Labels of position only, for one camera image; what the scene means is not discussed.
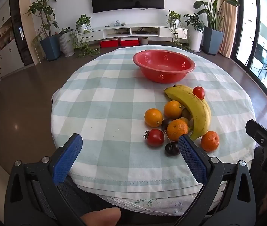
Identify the red plastic colander bowl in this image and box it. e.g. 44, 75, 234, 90
133, 50, 196, 84

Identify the beige curtain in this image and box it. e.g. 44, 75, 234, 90
218, 0, 239, 59

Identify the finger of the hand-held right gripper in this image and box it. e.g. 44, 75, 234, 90
245, 120, 267, 146

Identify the tall white planter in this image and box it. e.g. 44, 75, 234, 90
189, 29, 203, 52

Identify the yellow banana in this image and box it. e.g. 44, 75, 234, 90
164, 86, 210, 141
173, 84, 212, 124

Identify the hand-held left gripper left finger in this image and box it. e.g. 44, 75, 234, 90
4, 133, 83, 226

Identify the tall leafy tree plant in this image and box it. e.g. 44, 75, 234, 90
24, 0, 60, 38

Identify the white embroidered tablecloth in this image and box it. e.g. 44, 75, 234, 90
96, 181, 228, 217

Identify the green white checked tablecloth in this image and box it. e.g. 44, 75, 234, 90
51, 45, 256, 193

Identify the dark purple plum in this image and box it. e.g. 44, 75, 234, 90
161, 118, 173, 132

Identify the bushy schefflera plant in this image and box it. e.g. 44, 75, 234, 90
184, 13, 205, 33

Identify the smooth orange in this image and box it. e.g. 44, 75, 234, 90
144, 108, 164, 128
164, 100, 182, 120

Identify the red tomato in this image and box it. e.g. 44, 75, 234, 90
143, 129, 165, 147
192, 86, 205, 100

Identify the dark cherry with stem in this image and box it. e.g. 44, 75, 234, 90
165, 137, 181, 156

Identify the white television console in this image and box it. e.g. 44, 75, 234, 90
83, 23, 188, 45

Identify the trailing pothos plant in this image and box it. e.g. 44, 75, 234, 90
71, 15, 101, 58
166, 10, 190, 51

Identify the bumpy mandarin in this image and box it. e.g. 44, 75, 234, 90
200, 131, 219, 152
166, 119, 189, 142

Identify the large bird-of-paradise plant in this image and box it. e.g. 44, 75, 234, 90
181, 0, 240, 31

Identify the person's left hand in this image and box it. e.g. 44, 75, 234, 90
80, 208, 122, 226

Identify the white ribbed planter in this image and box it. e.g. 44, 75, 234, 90
58, 32, 75, 57

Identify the red storage box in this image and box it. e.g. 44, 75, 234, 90
120, 38, 140, 47
100, 39, 119, 48

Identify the blue square planter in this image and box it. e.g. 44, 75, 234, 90
40, 35, 61, 61

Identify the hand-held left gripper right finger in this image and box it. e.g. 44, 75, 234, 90
173, 135, 257, 226

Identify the black framed glass door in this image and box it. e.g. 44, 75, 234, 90
236, 0, 267, 116

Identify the grey-blue square planter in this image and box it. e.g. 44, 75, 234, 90
203, 26, 224, 56

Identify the wooden wall cabinet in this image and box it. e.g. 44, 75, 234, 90
0, 0, 34, 80

